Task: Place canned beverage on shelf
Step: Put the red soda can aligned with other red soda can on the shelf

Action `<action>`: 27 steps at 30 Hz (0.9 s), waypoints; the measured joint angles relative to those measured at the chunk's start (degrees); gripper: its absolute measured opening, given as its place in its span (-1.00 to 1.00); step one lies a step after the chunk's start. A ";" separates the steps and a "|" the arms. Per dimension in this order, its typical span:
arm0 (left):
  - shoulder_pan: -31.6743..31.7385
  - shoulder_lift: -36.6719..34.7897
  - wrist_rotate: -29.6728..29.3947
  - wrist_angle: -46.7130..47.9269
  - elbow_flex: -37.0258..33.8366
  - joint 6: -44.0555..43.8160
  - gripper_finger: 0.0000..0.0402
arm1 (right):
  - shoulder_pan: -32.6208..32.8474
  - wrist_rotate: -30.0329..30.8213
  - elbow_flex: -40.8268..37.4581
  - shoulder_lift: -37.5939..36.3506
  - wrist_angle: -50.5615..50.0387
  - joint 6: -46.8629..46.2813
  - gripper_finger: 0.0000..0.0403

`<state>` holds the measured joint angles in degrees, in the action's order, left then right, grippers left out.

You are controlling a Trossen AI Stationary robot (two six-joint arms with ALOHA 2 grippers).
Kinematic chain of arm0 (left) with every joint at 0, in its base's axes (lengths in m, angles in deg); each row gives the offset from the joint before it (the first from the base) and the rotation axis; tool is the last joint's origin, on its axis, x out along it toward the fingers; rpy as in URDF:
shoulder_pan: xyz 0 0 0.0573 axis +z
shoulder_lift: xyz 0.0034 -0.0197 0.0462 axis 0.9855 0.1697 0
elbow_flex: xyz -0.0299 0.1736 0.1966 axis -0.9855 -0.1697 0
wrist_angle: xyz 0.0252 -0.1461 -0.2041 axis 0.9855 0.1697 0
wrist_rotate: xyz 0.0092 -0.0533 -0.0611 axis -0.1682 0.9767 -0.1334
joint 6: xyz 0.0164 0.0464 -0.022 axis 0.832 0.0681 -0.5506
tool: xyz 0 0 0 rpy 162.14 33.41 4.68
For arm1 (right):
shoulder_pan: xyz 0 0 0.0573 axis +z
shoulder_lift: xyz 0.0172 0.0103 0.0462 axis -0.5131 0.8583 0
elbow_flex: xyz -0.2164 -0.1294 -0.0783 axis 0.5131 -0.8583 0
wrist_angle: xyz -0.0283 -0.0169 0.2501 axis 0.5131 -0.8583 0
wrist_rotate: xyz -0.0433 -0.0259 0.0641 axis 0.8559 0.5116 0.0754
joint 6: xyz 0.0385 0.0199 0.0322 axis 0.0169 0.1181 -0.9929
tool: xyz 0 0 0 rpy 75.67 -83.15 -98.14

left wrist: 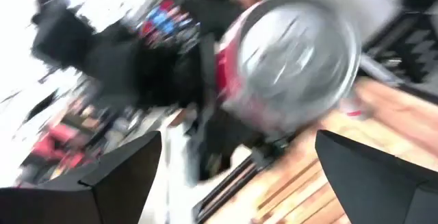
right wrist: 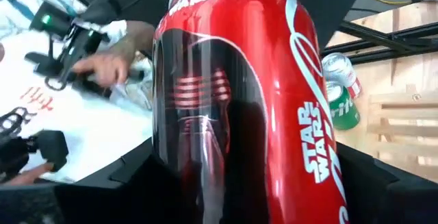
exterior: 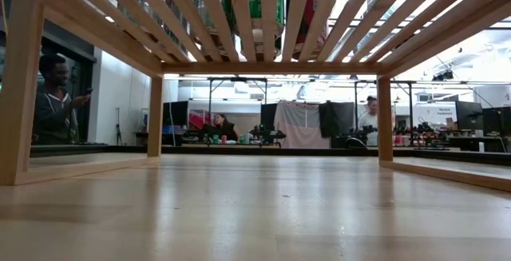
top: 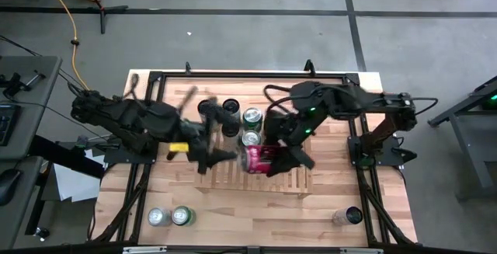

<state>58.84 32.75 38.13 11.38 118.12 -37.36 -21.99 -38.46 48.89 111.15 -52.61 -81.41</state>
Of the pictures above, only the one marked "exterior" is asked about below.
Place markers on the red soda can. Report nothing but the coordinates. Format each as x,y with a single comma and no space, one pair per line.
307,21

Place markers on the green Sprite can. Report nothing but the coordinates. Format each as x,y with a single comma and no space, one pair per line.
255,7

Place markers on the wooden slatted shelf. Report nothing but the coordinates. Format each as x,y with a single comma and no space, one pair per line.
263,67

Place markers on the person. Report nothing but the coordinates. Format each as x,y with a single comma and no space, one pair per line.
369,119
54,109
225,127

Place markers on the pink hanging cloth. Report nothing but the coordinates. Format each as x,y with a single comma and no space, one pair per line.
299,125

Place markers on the black hanging cloth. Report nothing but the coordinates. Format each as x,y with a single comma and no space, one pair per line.
337,119

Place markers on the black tripod stand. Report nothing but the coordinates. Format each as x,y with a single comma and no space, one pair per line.
118,129

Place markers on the black gantry frame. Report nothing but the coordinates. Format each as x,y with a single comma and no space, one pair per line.
365,81
237,79

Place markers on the black aluminium table frame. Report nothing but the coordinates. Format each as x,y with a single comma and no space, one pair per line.
319,150

